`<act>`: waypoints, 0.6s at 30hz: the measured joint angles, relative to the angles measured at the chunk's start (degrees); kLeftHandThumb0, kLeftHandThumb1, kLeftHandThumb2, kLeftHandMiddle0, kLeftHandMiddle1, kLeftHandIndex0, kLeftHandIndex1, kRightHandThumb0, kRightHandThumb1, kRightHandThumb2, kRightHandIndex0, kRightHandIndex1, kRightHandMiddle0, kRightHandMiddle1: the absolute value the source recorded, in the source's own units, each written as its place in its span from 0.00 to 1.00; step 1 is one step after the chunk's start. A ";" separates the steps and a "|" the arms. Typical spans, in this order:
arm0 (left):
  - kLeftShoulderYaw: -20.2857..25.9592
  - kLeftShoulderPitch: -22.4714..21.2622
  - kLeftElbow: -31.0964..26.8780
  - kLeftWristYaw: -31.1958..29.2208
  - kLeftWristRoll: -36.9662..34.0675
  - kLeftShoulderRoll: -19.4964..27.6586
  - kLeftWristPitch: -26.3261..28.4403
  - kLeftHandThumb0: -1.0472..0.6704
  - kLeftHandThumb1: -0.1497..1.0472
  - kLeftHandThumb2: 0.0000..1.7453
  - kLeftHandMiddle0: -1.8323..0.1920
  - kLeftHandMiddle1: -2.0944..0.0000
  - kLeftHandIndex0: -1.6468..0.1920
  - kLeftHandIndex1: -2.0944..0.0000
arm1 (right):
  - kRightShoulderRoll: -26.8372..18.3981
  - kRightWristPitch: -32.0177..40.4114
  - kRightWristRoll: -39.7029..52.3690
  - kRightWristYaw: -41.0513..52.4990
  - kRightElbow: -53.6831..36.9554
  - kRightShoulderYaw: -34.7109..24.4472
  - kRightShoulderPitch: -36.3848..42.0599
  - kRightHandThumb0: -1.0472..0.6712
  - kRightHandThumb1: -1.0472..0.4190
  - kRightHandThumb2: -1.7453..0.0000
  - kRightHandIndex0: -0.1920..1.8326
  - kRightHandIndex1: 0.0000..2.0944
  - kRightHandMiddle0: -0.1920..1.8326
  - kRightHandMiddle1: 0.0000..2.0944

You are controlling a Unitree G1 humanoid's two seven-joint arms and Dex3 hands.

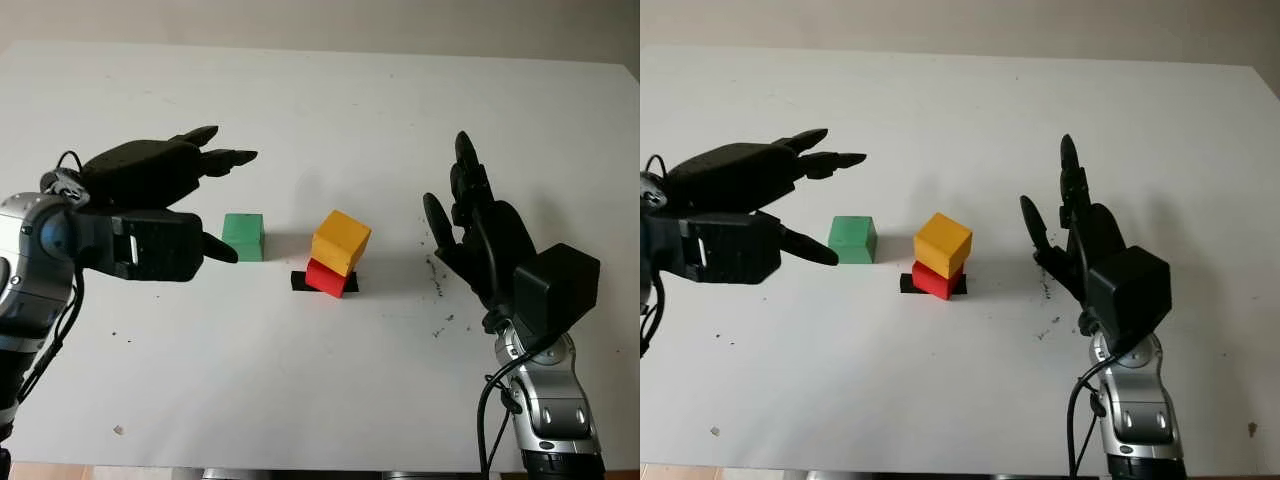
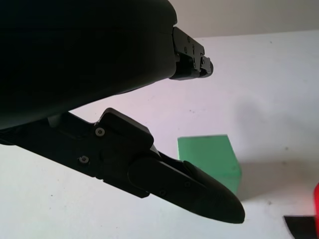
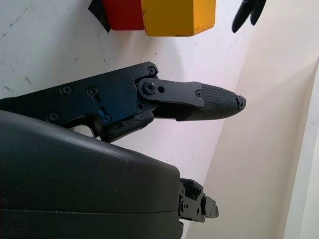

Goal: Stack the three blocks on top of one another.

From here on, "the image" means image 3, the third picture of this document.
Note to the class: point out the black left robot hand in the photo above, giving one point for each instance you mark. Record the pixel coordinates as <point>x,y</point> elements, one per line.
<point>245,12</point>

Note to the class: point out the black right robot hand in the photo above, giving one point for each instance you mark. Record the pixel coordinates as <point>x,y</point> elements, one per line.
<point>87,179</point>

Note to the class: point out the yellow wooden block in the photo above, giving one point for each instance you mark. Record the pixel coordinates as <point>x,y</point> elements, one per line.
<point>174,17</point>

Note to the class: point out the red wooden block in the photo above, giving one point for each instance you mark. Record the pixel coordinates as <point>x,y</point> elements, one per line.
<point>123,15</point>

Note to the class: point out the black tape mark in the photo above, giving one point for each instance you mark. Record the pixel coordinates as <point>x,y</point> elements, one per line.
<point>98,12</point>

